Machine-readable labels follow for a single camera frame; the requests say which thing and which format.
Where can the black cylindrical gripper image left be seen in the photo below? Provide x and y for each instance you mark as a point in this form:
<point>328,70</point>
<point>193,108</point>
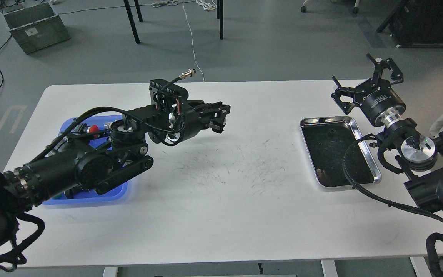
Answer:
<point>200,115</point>

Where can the silver metal tray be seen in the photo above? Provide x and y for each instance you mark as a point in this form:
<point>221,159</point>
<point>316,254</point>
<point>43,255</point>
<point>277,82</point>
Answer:
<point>327,153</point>

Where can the black table leg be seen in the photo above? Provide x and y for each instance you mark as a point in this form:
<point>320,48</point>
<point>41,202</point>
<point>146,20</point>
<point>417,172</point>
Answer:
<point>131,19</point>
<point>220,17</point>

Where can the blue plastic tray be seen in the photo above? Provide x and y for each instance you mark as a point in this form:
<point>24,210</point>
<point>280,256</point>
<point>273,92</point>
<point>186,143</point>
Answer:
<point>78,195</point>

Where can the red push button switch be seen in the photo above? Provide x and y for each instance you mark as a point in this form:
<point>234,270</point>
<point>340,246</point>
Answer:
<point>92,129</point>

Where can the black robot arm image left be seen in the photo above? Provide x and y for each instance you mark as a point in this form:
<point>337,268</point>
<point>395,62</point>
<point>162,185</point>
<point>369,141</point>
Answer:
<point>100,150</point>

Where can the black equipment case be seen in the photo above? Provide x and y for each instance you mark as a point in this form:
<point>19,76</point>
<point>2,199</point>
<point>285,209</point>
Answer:
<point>416,23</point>

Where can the green grey connector block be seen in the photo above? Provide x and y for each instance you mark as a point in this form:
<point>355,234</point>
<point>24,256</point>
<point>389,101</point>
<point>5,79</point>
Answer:
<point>108,125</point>

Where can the black table leg left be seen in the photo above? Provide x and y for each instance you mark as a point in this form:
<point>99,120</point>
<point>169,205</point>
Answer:
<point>131,19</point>

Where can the black table leg right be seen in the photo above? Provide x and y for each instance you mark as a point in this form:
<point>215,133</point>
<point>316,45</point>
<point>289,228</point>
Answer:
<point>220,17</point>

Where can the grey plastic crate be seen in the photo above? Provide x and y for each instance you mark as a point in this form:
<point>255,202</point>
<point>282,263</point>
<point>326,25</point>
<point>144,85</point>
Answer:
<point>36,27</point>

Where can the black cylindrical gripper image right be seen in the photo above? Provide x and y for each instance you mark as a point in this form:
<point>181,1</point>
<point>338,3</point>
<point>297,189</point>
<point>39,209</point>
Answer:
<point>379,96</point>

